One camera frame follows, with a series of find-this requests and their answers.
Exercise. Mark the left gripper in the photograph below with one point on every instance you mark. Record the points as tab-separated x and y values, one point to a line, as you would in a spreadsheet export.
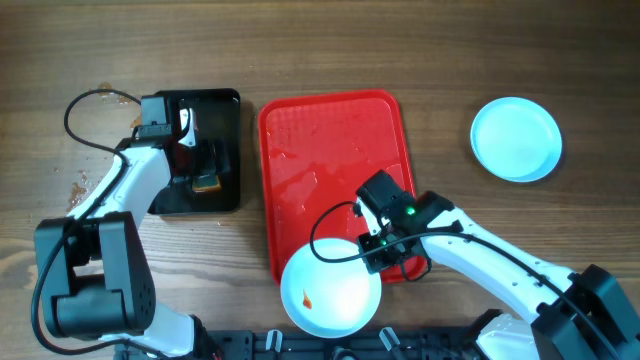
203	152

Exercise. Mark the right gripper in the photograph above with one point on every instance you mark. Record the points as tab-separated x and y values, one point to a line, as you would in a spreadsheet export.
378	263

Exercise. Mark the orange green sponge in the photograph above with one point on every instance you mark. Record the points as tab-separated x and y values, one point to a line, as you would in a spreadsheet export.
205	183

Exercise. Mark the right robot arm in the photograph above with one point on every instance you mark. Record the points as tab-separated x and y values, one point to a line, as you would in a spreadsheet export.
562	314

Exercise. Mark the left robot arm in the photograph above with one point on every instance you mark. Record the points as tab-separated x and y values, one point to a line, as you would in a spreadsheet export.
94	282

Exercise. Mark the black water tray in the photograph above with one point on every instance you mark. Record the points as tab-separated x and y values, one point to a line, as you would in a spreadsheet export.
217	115

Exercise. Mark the red serving tray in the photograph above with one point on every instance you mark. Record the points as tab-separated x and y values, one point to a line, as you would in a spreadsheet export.
315	152

